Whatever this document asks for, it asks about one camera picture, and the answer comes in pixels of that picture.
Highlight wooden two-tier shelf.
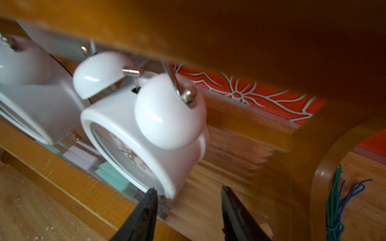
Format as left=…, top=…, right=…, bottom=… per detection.
left=1, top=1, right=386, bottom=241

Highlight white twin-bell clock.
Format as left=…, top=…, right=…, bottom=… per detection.
left=73, top=42, right=209, bottom=200
left=1, top=34, right=90, bottom=146

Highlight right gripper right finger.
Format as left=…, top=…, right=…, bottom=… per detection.
left=221, top=186, right=270, bottom=241

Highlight green blue twist ties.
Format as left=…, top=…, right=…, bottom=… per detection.
left=326, top=164, right=373, bottom=241

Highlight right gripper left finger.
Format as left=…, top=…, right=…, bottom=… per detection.
left=110, top=188, right=158, bottom=241

